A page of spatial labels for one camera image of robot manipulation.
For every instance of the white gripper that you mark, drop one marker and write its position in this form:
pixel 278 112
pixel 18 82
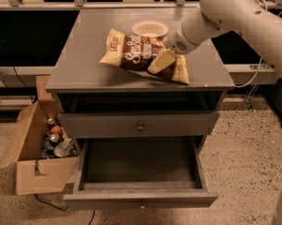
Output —
pixel 177 41

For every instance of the cardboard box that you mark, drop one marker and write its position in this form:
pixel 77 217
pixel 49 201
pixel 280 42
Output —
pixel 35 175

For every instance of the clear plastic bottle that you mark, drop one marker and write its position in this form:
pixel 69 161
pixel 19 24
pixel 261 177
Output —
pixel 63 148

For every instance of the silver can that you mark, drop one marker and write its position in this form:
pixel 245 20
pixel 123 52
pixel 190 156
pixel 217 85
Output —
pixel 51 122
pixel 55 138

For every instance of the silver can top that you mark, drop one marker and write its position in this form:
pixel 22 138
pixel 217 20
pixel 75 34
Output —
pixel 55 138

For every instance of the red apple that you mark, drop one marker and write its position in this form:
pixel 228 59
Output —
pixel 56 130

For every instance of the grey drawer cabinet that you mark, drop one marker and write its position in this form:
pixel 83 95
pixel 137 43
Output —
pixel 80 83

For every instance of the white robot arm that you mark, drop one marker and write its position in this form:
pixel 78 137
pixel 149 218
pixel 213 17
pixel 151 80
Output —
pixel 262 30

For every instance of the brown chip bag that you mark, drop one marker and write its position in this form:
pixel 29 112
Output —
pixel 135 53

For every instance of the white paper bowl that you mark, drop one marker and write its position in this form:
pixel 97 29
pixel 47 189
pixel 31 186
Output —
pixel 150 28

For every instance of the grey open lower drawer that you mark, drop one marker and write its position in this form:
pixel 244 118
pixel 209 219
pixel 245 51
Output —
pixel 137 173

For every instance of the grey upper drawer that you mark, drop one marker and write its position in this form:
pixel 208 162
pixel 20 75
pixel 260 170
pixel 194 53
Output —
pixel 128 125

